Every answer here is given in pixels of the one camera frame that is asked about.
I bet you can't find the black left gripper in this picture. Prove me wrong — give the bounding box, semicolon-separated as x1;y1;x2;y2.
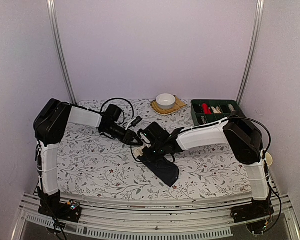
104;123;145;146

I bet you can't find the dark navy underwear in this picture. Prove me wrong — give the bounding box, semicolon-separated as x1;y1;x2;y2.
138;156;180;188

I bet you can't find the black striped underwear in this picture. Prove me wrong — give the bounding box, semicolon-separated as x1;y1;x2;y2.
192;103;204;114

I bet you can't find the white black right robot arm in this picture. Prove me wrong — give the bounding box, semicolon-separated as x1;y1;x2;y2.
132;111;274;223

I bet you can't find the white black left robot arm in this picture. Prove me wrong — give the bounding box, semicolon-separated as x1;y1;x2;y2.
33;98;143;217

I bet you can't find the woven straw mat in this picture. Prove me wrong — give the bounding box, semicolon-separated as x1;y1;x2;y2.
150;93;187;116

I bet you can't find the white ceramic bowl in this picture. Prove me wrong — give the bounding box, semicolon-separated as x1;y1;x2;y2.
155;93;176;110

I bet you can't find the floral tablecloth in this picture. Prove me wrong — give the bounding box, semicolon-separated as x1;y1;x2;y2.
56;99;252;201

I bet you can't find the green compartment organizer box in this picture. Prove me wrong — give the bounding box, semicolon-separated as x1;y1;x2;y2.
190;99;245;126

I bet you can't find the red rolled cloth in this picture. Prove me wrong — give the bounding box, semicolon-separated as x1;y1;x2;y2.
201;103;212;115

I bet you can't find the beige rolled cloth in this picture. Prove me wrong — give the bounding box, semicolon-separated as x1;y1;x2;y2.
211;106;222;114

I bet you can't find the cream plastic cup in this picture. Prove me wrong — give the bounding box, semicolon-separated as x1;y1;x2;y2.
265;152;274;167

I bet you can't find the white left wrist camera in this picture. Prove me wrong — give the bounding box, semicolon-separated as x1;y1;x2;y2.
125;116;143;130

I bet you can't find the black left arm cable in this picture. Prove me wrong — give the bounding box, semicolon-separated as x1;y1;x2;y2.
99;97;135;123

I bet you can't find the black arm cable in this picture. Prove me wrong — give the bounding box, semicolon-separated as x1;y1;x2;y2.
130;116;272;163
99;97;135;123

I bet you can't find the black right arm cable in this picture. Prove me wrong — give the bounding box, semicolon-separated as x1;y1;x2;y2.
130;116;272;163

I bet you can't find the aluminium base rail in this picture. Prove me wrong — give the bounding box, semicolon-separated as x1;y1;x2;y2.
8;193;300;240

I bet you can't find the left aluminium frame post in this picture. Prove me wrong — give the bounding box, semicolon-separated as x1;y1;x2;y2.
46;0;77;104

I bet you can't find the aluminium frame post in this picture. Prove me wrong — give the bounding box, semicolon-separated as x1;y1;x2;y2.
46;0;77;104
236;0;265;105

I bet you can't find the right aluminium frame post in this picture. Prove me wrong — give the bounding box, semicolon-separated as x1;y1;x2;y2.
236;0;265;105

